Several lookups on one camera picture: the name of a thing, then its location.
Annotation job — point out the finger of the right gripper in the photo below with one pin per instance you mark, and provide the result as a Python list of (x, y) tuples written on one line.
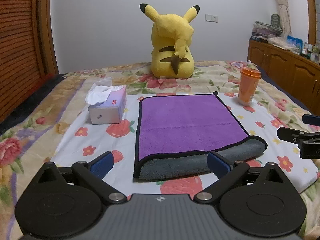
[(311, 119), (308, 143)]

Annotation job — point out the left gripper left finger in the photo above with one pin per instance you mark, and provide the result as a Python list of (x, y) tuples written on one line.
[(90, 175)]

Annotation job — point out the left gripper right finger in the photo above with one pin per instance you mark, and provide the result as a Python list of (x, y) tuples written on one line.
[(229, 175)]

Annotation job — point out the purple and grey towel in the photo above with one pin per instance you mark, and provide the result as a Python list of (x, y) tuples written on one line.
[(175, 133)]

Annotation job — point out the white floral cloth mat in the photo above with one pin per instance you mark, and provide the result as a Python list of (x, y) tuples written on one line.
[(85, 141)]

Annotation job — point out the wooden sideboard cabinet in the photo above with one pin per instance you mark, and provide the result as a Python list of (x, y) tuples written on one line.
[(294, 74)]

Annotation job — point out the floral bed quilt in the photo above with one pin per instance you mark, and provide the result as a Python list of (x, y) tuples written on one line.
[(58, 128)]

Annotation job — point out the purple tissue box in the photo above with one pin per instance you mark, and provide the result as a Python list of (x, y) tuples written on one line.
[(106, 104)]

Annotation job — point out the orange lidded cup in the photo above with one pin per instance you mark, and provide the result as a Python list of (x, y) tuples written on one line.
[(249, 79)]

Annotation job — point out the blue picture box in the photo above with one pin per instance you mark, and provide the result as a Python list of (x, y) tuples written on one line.
[(296, 44)]

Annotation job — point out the stack of folded fabrics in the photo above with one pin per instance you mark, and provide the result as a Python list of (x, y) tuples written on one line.
[(265, 31)]

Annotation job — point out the grey woven basket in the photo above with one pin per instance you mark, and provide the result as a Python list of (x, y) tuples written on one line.
[(275, 21)]

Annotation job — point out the yellow Pikachu plush toy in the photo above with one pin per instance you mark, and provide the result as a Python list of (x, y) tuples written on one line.
[(171, 37)]

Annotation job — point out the wooden slatted wardrobe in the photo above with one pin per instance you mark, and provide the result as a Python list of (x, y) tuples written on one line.
[(27, 52)]

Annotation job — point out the cream lace curtain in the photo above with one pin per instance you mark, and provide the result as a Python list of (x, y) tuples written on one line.
[(284, 13)]

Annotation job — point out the wooden window frame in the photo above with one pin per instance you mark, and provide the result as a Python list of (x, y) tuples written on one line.
[(312, 22)]

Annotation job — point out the white wall switch plate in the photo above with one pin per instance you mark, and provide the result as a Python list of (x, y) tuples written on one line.
[(211, 18)]

